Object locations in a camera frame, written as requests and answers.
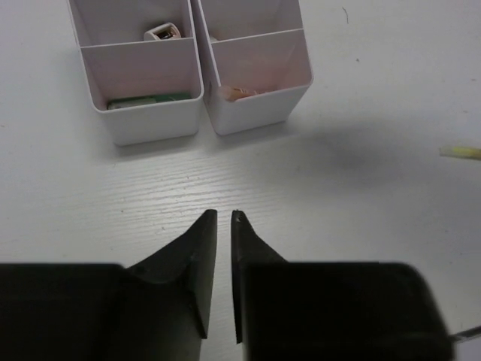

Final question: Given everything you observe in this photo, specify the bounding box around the right white organizer bin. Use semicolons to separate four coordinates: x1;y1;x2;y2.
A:
192;1;313;135

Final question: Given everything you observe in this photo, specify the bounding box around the left white organizer bin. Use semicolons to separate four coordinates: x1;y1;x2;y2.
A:
68;1;204;146

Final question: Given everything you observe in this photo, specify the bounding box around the pink correction tape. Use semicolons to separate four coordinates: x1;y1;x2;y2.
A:
217;86;273;102

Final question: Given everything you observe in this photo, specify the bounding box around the white organizer bin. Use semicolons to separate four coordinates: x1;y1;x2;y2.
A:
192;1;313;135
68;1;204;146

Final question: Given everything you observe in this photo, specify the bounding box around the yellow stick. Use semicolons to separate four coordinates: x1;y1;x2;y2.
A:
439;146;481;161

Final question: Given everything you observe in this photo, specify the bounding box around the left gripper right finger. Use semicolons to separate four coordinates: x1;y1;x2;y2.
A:
231;211;454;360

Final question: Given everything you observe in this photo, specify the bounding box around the yellow small eraser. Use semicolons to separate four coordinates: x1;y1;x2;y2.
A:
144;23;182;41

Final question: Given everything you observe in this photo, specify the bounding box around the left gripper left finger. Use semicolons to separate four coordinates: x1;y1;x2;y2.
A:
1;210;217;360

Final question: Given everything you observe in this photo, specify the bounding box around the green correction tape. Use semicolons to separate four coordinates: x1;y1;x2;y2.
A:
107;93;191;110

